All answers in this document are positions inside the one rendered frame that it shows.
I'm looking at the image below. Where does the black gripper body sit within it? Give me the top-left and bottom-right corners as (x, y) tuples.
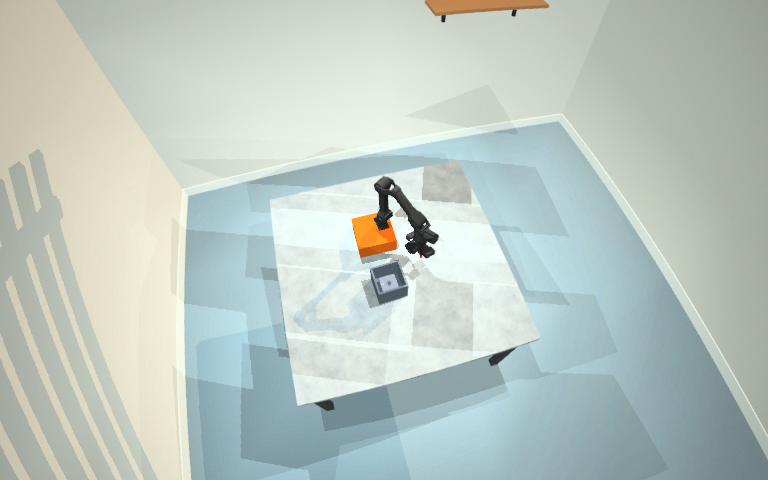
(406, 231), (435, 258)

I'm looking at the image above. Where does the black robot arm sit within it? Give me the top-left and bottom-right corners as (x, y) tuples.
(373, 176), (439, 255)

